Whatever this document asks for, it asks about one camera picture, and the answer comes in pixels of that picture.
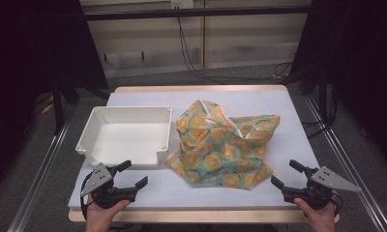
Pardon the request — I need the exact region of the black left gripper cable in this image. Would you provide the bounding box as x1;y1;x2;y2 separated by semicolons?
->
79;172;96;222

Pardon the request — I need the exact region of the black wall cable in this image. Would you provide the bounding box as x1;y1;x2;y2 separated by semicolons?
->
176;17;294;85

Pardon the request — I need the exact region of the white wall socket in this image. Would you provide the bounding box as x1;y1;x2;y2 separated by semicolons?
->
170;0;194;10

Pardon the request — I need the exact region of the black metal stand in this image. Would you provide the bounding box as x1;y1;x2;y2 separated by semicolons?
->
50;80;67;136

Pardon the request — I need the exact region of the white table mat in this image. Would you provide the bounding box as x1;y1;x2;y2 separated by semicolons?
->
68;90;320;211

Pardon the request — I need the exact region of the beige wooden cabinet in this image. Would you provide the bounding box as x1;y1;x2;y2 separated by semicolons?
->
79;0;312;79

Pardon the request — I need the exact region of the black horizontal bar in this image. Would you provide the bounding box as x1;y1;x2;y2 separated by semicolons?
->
84;5;312;21

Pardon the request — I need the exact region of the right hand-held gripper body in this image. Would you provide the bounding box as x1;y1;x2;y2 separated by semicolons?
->
282;166;363;211

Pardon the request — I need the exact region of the white plastic box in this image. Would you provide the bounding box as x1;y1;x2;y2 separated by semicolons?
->
74;105;174;170

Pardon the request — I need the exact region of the black curtain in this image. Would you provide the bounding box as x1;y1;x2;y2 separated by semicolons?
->
287;0;387;168
0;0;109;194

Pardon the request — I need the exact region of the person's right hand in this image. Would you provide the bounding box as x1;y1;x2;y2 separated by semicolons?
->
293;197;341;232

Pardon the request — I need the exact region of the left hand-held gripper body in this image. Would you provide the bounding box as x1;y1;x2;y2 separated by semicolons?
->
80;162;139;210

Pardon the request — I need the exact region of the metal floor rail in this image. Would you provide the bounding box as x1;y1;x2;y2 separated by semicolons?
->
306;96;387;232
7;120;72;232

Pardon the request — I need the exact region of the person's left hand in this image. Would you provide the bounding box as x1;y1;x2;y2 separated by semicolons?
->
84;196;132;232

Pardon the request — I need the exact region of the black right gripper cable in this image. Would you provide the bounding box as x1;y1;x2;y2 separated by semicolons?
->
331;189;344;217

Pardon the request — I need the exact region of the yellow floor tape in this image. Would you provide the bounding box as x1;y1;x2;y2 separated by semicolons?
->
41;102;56;114

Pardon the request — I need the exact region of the orange print green bag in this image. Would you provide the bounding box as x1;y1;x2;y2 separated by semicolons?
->
164;100;282;191

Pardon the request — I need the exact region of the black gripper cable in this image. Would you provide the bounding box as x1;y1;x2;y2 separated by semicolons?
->
79;172;96;222
331;189;344;217

